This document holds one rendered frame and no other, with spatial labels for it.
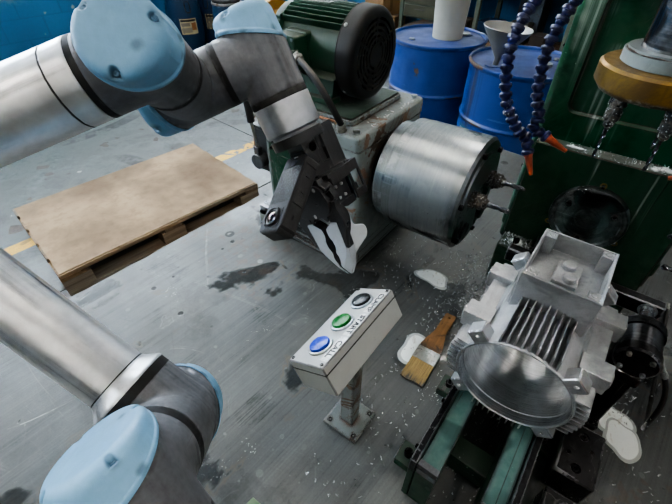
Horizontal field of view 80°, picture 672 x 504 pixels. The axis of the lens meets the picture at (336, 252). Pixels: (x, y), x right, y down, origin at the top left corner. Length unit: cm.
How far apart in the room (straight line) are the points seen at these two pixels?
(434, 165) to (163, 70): 56
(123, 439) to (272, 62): 43
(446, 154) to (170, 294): 71
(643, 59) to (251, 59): 55
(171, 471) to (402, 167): 65
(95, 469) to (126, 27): 38
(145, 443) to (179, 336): 51
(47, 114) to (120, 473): 33
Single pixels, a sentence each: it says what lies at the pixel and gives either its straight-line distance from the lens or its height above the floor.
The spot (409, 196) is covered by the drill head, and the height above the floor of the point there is 106.
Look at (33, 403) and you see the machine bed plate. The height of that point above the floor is 80.
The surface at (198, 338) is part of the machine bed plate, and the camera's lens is 94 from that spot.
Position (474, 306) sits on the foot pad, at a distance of 62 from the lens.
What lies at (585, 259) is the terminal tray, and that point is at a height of 112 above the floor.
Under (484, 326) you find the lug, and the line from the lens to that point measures 58.
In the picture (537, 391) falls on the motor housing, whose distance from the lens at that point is 72.
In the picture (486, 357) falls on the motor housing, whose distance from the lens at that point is 72.
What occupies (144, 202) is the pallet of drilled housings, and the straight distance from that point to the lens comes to 268.
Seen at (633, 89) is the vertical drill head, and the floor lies 132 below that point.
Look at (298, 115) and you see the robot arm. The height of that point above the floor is 132.
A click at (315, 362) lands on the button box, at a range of 53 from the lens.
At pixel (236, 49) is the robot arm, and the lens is 52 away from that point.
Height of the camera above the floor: 152
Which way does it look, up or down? 42 degrees down
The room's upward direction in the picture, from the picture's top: straight up
